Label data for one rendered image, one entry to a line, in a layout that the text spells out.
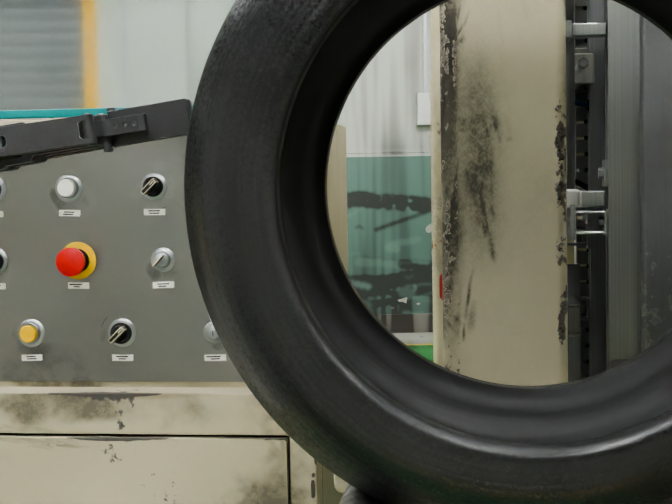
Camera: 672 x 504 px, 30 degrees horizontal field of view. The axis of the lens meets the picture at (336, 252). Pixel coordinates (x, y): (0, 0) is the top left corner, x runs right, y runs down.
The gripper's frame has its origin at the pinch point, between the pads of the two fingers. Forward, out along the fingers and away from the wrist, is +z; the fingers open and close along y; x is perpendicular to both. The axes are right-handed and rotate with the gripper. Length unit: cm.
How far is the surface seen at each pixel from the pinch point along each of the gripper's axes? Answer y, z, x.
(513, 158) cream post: 25.9, 30.2, 7.4
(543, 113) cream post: 25.9, 33.9, 3.3
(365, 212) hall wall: 884, -73, 16
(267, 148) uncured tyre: -11.9, 11.6, 4.4
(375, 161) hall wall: 885, -59, -22
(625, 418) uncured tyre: 14, 37, 33
